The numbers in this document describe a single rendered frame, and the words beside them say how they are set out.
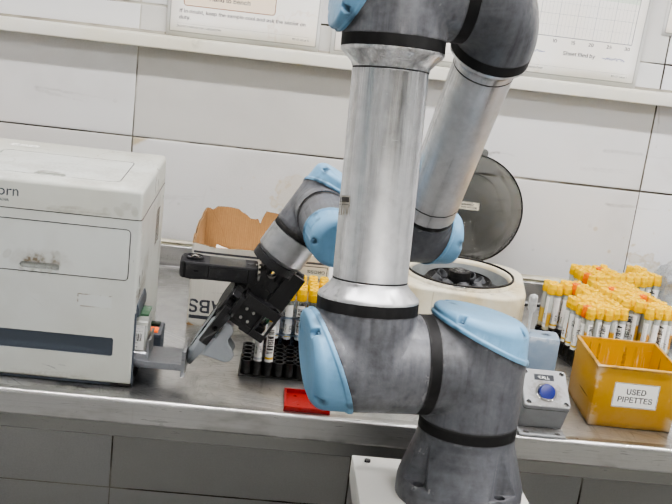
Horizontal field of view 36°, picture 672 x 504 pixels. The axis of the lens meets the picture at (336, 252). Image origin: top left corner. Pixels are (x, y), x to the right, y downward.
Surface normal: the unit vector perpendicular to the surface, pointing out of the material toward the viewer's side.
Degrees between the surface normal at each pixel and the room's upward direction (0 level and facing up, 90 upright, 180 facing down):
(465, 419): 86
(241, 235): 87
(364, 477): 5
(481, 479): 68
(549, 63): 94
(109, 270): 90
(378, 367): 81
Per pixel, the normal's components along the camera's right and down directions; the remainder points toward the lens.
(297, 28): 0.03, 0.33
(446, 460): -0.41, -0.18
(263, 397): 0.11, -0.96
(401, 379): 0.21, 0.22
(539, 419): -0.03, 0.71
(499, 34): 0.16, 0.82
